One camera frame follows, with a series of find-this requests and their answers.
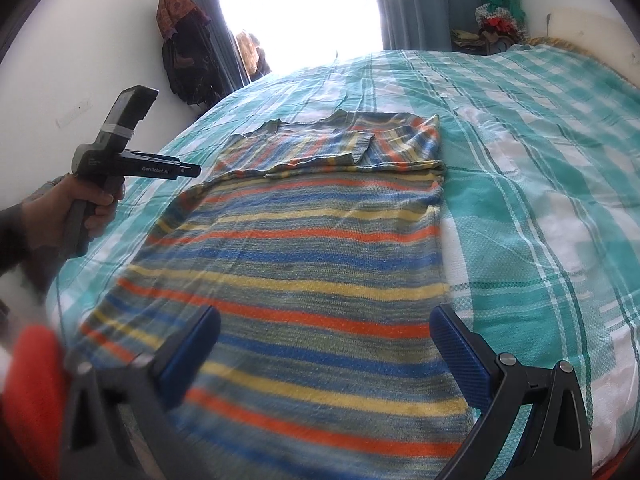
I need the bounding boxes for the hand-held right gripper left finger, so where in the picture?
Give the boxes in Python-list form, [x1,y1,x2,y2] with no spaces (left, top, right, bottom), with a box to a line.
[60,304,222,480]

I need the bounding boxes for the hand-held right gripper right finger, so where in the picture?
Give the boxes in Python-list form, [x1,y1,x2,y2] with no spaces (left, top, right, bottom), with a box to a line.
[429,304,593,480]

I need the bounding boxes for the striped knit shirt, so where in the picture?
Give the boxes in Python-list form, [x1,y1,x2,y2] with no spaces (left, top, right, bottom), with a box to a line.
[75,109,476,480]

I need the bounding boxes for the person's left forearm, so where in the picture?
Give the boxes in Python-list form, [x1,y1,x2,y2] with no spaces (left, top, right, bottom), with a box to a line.
[0,202,63,306]

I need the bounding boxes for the brown clothes hanging by window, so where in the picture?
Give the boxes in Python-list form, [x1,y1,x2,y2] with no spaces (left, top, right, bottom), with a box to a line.
[235,31,272,83]

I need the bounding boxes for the colourful clothes pile in corner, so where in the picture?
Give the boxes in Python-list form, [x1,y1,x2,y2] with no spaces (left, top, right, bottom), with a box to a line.
[450,0,532,56]

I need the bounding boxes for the person's left hand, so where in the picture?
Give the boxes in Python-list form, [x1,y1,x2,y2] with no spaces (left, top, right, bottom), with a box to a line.
[22,175,127,256]

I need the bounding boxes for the grey window curtain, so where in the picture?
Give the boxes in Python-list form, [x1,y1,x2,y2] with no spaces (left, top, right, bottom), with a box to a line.
[165,0,253,93]

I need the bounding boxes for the person's orange red clothing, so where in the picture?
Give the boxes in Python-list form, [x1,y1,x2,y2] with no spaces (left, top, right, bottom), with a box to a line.
[0,325,68,480]

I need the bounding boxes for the bed with teal plaid sheet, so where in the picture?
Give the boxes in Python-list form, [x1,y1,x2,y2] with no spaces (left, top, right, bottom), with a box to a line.
[47,44,640,480]

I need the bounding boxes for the blue window curtain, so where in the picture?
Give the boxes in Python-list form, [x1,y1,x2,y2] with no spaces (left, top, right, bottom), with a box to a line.
[367,0,506,53]

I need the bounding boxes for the yellow patterned cloth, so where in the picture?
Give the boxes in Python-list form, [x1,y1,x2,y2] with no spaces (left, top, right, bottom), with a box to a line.
[527,35,631,81]

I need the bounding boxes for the cream headboard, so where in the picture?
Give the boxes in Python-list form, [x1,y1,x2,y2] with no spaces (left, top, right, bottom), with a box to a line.
[545,7,640,81]

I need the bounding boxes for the dark clothes hanging on wall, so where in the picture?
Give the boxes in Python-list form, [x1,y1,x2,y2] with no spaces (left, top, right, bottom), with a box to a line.
[157,0,236,108]

